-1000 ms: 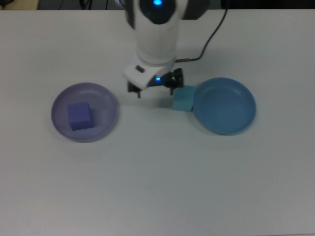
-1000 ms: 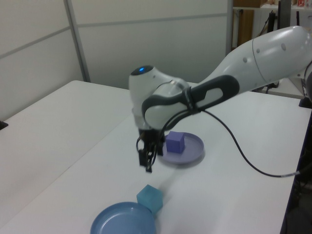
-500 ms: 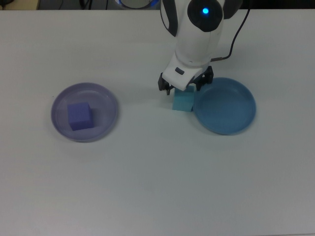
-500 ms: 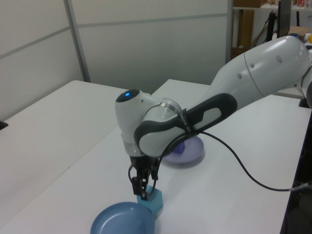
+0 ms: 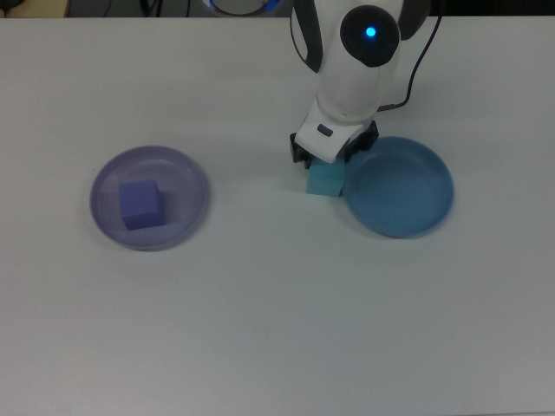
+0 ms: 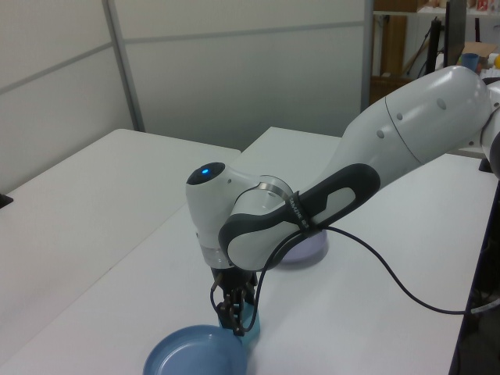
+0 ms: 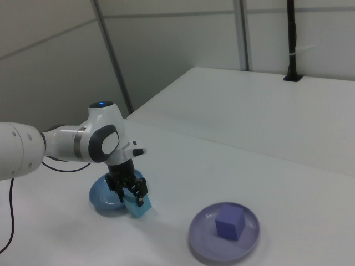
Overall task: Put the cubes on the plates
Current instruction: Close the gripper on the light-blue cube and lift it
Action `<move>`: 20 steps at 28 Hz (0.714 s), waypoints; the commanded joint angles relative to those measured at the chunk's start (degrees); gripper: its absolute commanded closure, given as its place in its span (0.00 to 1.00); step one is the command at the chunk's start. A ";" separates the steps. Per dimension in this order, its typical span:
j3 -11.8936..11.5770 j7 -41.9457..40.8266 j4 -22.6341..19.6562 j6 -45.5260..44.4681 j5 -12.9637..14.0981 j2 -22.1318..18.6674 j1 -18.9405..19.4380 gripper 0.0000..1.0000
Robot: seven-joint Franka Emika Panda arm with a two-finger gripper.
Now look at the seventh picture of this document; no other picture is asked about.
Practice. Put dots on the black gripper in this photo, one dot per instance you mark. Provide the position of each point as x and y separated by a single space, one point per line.
122 171

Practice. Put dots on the light blue cube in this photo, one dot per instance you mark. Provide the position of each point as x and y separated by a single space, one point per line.
136 209

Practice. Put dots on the purple cube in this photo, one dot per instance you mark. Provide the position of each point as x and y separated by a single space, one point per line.
227 224

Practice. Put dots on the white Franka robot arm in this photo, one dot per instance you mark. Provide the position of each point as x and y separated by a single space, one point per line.
69 141

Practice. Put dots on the blue plastic plate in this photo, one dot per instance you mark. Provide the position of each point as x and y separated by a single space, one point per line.
101 198

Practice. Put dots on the purple plastic plate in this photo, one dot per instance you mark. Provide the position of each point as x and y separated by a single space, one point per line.
205 241

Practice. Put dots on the white adjoining table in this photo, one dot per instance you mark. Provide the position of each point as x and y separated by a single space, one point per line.
249 116

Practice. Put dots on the grey partition post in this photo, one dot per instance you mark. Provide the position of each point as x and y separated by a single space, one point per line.
113 55
242 36

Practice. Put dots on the black camera stand pole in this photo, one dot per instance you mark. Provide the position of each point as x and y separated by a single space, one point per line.
291 33

